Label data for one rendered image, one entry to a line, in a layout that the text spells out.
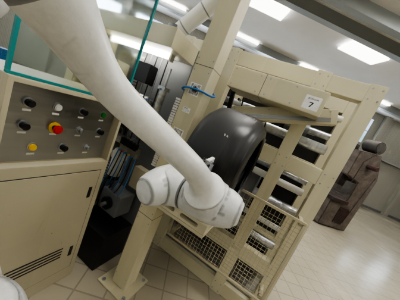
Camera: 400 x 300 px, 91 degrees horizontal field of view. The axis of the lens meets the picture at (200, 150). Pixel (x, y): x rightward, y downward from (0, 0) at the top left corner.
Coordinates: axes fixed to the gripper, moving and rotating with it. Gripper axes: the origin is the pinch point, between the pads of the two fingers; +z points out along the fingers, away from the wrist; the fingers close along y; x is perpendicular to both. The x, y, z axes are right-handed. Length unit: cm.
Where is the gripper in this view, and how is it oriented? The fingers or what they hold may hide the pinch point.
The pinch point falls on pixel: (209, 161)
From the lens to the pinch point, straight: 88.1
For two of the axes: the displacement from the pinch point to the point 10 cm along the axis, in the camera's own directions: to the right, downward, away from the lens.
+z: 4.6, -1.5, 8.7
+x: -3.2, 8.9, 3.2
